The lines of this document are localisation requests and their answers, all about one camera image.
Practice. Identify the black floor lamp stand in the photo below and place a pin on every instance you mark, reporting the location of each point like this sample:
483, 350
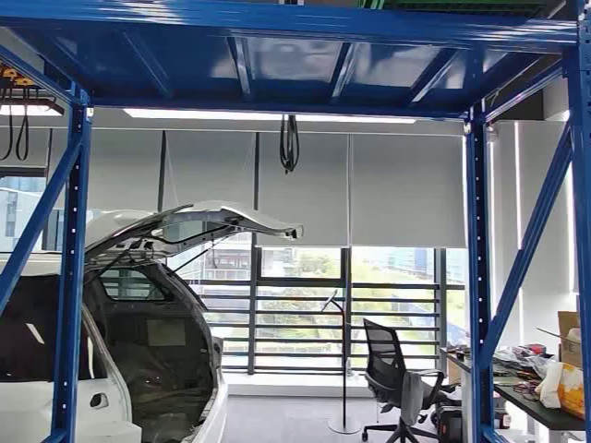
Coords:
344, 367

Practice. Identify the open cardboard box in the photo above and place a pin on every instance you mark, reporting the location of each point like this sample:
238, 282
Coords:
570, 354

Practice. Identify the white security camera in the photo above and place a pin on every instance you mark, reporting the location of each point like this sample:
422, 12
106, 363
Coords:
467, 128

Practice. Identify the grey roller blind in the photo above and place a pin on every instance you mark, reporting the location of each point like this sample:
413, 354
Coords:
207, 171
406, 195
318, 195
124, 171

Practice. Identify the yellow overhead hoist trolley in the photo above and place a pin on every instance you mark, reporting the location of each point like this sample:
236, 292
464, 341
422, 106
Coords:
9, 74

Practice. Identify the black mesh office chair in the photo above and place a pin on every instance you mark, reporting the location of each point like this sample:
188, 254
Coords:
380, 354

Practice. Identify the grey cloth on chair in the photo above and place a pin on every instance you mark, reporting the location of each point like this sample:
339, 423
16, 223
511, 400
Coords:
410, 397

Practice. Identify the black equipment case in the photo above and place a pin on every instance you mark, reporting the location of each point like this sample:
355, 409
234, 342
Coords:
450, 428

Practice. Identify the blue steel shelf rack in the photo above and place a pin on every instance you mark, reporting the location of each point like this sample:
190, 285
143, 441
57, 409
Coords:
277, 24

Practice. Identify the white car body shell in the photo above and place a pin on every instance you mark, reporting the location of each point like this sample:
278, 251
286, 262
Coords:
28, 416

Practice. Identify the white yellow plastic bag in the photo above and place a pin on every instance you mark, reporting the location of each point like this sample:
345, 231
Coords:
570, 391

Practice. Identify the dark-topped desk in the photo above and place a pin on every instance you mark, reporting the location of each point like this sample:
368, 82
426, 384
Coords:
545, 416

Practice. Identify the black balcony railing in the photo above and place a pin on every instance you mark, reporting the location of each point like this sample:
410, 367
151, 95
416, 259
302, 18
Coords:
300, 283

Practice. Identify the long ceiling light bar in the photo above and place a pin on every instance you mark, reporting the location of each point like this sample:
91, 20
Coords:
207, 114

